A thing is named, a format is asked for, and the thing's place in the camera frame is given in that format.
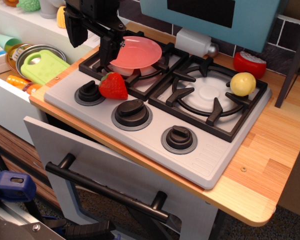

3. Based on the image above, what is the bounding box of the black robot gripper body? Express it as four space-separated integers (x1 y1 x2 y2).
65 0 126 38

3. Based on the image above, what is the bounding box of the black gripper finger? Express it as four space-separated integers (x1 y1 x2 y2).
64 7 88 48
99 35 123 67

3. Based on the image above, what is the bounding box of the yellow toy potato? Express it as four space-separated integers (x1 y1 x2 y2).
230 72 257 97

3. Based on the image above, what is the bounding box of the pink plastic plate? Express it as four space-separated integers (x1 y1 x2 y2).
110 36 162 69

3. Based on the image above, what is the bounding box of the yellow toy corn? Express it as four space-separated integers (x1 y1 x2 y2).
56 6 66 29

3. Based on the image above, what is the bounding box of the grey toy faucet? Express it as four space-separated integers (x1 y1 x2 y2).
39 0 66 19

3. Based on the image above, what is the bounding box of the red toy strawberry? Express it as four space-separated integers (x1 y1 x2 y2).
98 72 128 100

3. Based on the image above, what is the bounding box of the green toy cutting board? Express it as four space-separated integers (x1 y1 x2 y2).
20 49 70 85

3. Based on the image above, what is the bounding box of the white toy sink unit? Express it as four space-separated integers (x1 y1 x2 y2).
0 0 100 144

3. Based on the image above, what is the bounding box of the green toy vegetable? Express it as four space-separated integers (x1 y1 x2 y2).
16 0 41 12

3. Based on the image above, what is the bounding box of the silver metal bowl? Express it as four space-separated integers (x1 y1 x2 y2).
15 44 66 79

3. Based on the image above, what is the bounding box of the black left stove knob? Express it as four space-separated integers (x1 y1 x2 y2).
74 80 106 107

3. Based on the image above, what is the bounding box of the black stove knob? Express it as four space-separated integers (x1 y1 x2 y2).
161 125 198 155
111 99 153 132
74 80 106 107

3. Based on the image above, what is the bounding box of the grey toy stove top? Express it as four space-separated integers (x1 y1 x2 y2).
43 29 273 190

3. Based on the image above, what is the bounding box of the black left burner grate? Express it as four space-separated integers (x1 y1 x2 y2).
79 30 189 101

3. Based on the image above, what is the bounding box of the black burner grate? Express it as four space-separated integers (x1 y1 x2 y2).
148 56 269 143
79 30 189 101

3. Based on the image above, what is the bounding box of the black middle stove knob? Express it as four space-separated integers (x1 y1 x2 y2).
111 99 153 132

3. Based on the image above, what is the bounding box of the mint green cup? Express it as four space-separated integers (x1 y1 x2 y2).
0 34 22 52

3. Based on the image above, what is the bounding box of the orange toy carrot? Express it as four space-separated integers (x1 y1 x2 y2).
6 75 42 95

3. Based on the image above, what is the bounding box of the white salt shaker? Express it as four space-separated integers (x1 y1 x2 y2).
175 28 219 58

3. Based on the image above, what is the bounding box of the black right burner grate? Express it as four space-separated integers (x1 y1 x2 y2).
148 56 269 143

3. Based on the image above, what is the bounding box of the black right stove knob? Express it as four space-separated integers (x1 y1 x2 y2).
161 125 198 155

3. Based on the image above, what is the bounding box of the red toy cheese wedge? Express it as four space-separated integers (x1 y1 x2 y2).
233 51 267 79

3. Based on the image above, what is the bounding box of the teal toy microwave hood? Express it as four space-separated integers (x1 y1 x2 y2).
140 0 288 53

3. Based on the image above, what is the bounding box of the blue clamp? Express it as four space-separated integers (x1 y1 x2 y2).
0 170 37 202

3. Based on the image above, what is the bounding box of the grey oven door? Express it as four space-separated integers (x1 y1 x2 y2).
24 116 220 240

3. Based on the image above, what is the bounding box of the black oven door handle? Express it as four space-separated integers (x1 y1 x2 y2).
45 153 170 223

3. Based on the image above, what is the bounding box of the black clamp handle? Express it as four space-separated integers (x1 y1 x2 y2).
63 220 116 240

